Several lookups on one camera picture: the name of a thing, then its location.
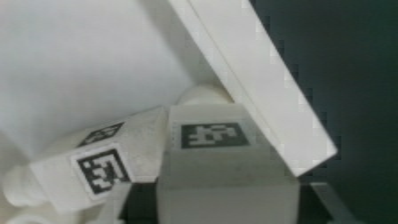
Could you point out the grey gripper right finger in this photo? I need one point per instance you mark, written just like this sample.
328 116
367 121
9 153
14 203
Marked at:
341 216

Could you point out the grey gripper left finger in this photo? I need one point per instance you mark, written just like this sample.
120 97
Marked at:
108 216

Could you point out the white table leg with tag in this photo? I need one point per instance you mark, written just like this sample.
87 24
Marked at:
225 184

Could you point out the white square table top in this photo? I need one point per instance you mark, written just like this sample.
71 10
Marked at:
103 56

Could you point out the white leg inside tray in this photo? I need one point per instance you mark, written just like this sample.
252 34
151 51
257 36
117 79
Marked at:
104 156

